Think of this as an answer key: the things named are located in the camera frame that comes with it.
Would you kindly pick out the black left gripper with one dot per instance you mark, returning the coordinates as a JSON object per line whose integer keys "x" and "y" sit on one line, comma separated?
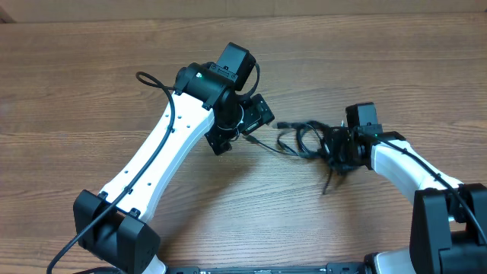
{"x": 258, "y": 113}

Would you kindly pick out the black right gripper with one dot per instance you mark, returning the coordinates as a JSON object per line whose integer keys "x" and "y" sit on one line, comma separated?
{"x": 348, "y": 165}

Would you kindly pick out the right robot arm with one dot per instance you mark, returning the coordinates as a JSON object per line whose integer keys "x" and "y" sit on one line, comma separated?
{"x": 448, "y": 228}

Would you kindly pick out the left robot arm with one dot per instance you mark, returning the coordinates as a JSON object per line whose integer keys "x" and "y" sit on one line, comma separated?
{"x": 204, "y": 102}

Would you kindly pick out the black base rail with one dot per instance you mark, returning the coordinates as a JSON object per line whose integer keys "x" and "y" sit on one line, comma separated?
{"x": 329, "y": 268}

